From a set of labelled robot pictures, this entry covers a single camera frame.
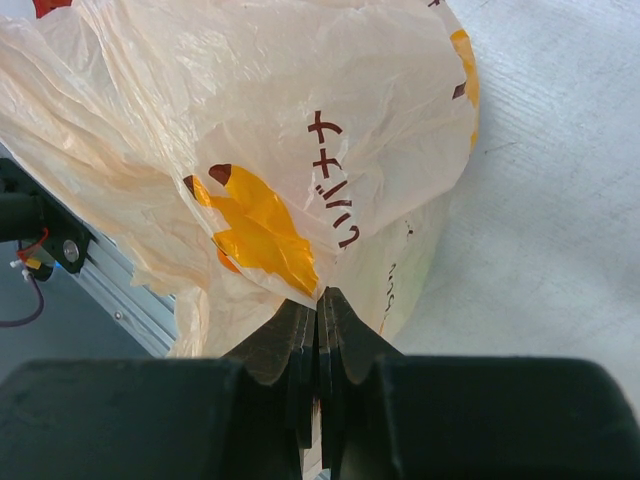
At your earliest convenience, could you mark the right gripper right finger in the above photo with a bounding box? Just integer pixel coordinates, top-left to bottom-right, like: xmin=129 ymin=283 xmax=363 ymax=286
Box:
xmin=317 ymin=288 xmax=639 ymax=479

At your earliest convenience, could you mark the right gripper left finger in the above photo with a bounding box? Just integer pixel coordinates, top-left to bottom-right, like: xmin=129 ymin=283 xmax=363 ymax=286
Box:
xmin=1 ymin=301 xmax=315 ymax=479

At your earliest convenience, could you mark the orange plastic shopping bag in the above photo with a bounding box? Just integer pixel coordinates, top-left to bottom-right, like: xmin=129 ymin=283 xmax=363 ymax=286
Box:
xmin=1 ymin=1 xmax=479 ymax=357

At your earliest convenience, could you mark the fake watermelon slice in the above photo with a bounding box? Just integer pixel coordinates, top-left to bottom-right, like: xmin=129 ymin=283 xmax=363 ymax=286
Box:
xmin=33 ymin=0 xmax=72 ymax=19

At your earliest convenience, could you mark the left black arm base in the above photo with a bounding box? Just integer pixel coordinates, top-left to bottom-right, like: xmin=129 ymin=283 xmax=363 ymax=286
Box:
xmin=1 ymin=158 xmax=92 ymax=282

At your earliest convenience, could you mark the aluminium front rail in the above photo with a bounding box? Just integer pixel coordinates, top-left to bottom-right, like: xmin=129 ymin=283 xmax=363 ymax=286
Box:
xmin=1 ymin=148 xmax=177 ymax=357

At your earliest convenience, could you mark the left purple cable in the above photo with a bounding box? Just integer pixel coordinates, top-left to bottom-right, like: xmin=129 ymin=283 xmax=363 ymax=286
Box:
xmin=0 ymin=274 xmax=46 ymax=329

